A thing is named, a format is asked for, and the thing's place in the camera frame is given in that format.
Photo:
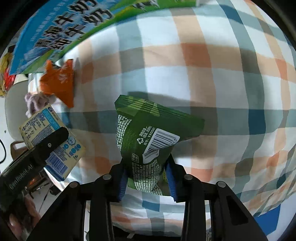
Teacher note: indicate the orange snack packet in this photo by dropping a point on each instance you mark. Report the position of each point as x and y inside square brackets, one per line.
[59, 81]

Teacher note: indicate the purple sock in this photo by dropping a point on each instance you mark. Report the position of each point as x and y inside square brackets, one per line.
[35, 102]

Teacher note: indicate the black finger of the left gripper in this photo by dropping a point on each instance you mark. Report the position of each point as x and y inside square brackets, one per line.
[42, 151]

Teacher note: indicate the green snack packet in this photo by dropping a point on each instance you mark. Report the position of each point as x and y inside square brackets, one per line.
[146, 135]

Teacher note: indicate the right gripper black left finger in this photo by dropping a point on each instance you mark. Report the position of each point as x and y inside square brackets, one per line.
[109, 188]

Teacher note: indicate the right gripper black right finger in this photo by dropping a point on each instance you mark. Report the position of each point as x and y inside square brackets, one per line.
[188, 189]

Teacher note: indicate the red plastic bag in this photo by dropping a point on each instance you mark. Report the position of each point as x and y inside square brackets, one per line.
[7, 80]

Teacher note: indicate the brown cardboard box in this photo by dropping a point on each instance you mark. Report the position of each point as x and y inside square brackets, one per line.
[59, 26]

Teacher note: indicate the yellow blue tissue pack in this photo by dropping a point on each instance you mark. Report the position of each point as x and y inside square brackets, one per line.
[64, 149]

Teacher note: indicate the plaid checked bed cover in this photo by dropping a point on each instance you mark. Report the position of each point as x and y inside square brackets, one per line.
[224, 61]

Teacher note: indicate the person's left hand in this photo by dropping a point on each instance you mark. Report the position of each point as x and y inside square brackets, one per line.
[24, 217]

